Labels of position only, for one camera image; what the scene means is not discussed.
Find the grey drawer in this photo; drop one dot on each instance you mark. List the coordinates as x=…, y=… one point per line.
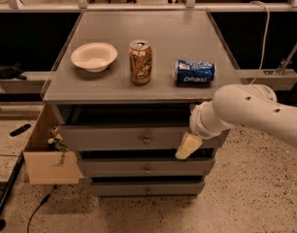
x=145, y=167
x=93, y=137
x=146, y=189

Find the grey middle drawer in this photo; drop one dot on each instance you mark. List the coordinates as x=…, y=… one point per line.
x=145, y=167

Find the grey bottom drawer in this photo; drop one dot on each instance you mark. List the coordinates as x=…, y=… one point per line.
x=146, y=189

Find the black remote on floor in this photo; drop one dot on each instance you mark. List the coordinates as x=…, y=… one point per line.
x=20, y=130

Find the cardboard box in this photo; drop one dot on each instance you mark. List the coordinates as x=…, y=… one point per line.
x=44, y=165

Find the white paper bowl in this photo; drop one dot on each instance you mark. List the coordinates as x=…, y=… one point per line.
x=94, y=57

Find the black cloth on ledge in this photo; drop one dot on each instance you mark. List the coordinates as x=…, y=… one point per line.
x=13, y=71

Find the grey top drawer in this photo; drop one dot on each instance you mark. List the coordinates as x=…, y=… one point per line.
x=93, y=137

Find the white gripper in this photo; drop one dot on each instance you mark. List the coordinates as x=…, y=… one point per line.
x=197, y=122

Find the metal railing frame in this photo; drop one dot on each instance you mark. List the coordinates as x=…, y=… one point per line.
x=33, y=6

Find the items in cardboard box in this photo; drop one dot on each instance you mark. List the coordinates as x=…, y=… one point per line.
x=55, y=140

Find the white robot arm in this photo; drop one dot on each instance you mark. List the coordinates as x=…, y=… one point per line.
x=250, y=105

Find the blue pepsi can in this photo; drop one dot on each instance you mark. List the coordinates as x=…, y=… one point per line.
x=188, y=71

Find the grey drawer cabinet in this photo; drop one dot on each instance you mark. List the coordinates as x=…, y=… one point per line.
x=122, y=94

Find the black pole on floor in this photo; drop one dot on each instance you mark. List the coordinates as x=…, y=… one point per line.
x=6, y=188

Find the gold upright soda can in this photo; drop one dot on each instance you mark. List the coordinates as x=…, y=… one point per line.
x=140, y=58

